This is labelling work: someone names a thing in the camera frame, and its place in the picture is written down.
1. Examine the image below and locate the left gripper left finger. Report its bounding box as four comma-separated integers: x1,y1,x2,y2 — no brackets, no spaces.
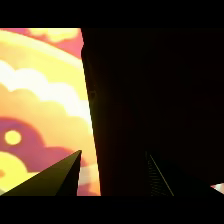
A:
1,149,83,197

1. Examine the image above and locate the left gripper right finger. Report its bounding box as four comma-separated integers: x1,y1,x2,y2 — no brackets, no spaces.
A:
145,152,216,197

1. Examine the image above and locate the red garment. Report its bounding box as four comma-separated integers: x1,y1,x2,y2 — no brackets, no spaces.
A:
80,28,224,197

